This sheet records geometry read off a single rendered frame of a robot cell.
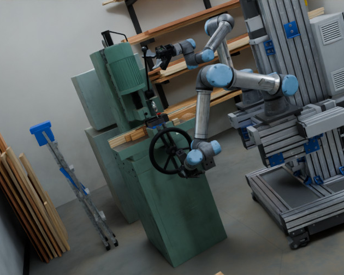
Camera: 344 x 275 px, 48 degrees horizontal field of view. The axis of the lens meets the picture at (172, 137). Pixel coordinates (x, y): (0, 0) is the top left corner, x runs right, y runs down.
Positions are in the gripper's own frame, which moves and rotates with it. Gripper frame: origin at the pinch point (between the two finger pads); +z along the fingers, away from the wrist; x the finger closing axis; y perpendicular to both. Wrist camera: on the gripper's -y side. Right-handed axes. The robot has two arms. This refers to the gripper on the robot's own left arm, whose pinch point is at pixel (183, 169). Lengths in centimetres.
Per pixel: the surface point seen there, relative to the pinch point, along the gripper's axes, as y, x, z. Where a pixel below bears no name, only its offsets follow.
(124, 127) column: -52, -12, 38
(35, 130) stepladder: -90, -68, 64
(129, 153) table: -26.9, -22.1, 11.7
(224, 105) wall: -90, 162, 255
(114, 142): -41, -25, 24
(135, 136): -37.7, -11.9, 19.7
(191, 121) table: -27.6, 24.8, 13.0
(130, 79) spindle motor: -67, 0, 0
